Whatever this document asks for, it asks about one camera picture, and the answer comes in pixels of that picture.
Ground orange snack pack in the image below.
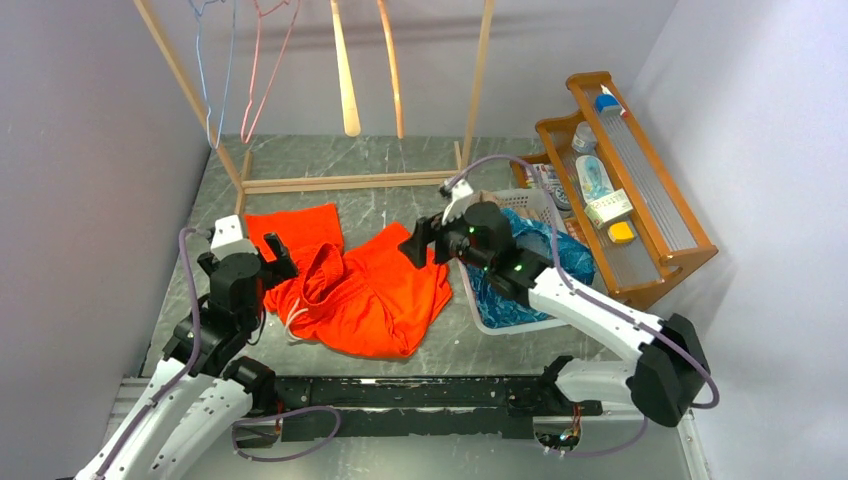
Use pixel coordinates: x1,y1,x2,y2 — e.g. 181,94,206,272
564,217,591,251

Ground white plastic basket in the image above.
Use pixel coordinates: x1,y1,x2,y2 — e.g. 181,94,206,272
459,189,600,335

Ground orange shorts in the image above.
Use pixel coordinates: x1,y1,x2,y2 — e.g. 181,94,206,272
244,204,453,359

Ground beige shorts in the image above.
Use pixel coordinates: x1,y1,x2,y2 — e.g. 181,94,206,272
476,191,506,209

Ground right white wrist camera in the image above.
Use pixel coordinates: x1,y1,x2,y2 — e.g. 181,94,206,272
440,179,475,226

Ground pink hanger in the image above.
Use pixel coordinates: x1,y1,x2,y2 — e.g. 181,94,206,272
239,1,303,144

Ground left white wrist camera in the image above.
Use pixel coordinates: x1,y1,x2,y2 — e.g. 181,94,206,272
210,214,258,261

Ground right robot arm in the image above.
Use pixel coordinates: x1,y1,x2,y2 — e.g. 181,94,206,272
398,202,719,427

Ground wooden hanger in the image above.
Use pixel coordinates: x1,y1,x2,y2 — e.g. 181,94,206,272
330,0,361,137
377,0,405,139

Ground small card pack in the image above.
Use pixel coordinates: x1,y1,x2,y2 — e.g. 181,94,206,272
524,163,564,196

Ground blue white eraser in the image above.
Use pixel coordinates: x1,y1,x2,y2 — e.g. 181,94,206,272
594,84,628,117

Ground blue patterned shorts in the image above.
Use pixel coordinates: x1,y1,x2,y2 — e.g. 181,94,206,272
458,202,562,308

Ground white box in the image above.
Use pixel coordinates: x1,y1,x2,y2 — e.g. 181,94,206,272
584,189,633,229

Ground wooden clothes rack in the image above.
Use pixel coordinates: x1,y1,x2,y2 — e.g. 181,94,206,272
134,1,495,212

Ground yellow block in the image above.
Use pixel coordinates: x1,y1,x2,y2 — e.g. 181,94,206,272
607,221,637,244

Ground clear small bottle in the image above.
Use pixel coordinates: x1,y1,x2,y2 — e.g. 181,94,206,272
571,121,598,154

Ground round tin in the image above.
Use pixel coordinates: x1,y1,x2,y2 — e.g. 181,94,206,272
550,186,573,218

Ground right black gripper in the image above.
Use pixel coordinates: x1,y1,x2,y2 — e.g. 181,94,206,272
397,200,493,273

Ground blue wire hanger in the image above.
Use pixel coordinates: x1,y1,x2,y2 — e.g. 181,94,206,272
187,1,239,149

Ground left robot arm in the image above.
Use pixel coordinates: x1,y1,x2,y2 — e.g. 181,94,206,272
76,227,298,479

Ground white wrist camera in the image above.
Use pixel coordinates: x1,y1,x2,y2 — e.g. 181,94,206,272
440,179,475,226
210,214,258,261

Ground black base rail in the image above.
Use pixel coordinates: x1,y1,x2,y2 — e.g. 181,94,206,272
257,375,612,440

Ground wooden tiered shelf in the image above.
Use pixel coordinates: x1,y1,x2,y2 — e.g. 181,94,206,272
512,71,718,310

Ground blue white tube pack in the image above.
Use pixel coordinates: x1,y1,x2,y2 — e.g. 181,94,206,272
575,155,615,204

